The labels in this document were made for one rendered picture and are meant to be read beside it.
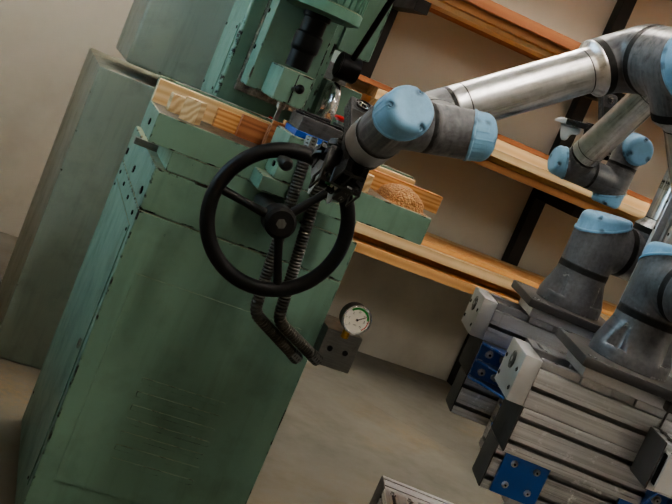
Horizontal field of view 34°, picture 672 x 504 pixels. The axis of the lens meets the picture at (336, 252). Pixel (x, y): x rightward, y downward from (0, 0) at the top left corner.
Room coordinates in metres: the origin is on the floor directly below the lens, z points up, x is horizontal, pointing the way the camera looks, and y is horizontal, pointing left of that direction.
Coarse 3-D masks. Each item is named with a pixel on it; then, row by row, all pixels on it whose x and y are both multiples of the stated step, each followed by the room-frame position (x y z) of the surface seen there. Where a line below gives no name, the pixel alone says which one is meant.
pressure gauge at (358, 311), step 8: (352, 304) 2.16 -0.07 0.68; (360, 304) 2.17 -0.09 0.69; (344, 312) 2.15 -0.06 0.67; (352, 312) 2.15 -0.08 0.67; (360, 312) 2.16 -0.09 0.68; (368, 312) 2.16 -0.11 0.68; (344, 320) 2.15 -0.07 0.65; (352, 320) 2.15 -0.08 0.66; (360, 320) 2.16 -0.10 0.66; (368, 320) 2.17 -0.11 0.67; (344, 328) 2.15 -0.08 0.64; (352, 328) 2.16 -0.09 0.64; (360, 328) 2.16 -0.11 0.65; (368, 328) 2.17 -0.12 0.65; (344, 336) 2.18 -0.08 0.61
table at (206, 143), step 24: (144, 120) 2.22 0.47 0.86; (168, 120) 2.06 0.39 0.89; (168, 144) 2.07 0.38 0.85; (192, 144) 2.08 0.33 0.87; (216, 144) 2.09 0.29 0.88; (240, 144) 2.11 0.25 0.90; (264, 168) 2.13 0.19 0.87; (336, 216) 2.08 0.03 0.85; (360, 216) 2.20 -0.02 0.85; (384, 216) 2.21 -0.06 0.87; (408, 216) 2.23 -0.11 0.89; (408, 240) 2.24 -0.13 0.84
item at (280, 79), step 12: (276, 72) 2.28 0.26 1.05; (288, 72) 2.24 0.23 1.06; (264, 84) 2.35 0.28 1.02; (276, 84) 2.24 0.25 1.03; (288, 84) 2.24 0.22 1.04; (312, 84) 2.25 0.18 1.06; (276, 96) 2.23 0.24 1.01; (288, 96) 2.24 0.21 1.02; (300, 96) 2.25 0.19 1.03; (300, 108) 2.25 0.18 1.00
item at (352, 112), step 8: (352, 96) 1.77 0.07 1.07; (352, 104) 1.75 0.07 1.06; (360, 104) 1.75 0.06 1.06; (368, 104) 1.77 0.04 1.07; (344, 112) 1.76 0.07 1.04; (352, 112) 1.72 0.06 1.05; (360, 112) 1.74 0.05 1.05; (344, 120) 1.73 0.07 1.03; (352, 120) 1.70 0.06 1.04; (344, 128) 1.71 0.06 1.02
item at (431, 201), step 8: (216, 112) 2.26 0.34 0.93; (224, 112) 2.25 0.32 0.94; (216, 120) 2.24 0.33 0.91; (224, 120) 2.25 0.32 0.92; (232, 120) 2.25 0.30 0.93; (224, 128) 2.25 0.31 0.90; (232, 128) 2.26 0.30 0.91; (376, 176) 2.36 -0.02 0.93; (384, 176) 2.37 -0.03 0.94; (376, 184) 2.36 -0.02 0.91; (384, 184) 2.37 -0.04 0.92; (408, 184) 2.39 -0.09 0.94; (416, 192) 2.39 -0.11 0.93; (424, 192) 2.40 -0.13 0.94; (424, 200) 2.40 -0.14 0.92; (432, 200) 2.41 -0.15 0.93; (440, 200) 2.41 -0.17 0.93; (424, 208) 2.40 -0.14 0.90; (432, 208) 2.41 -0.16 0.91
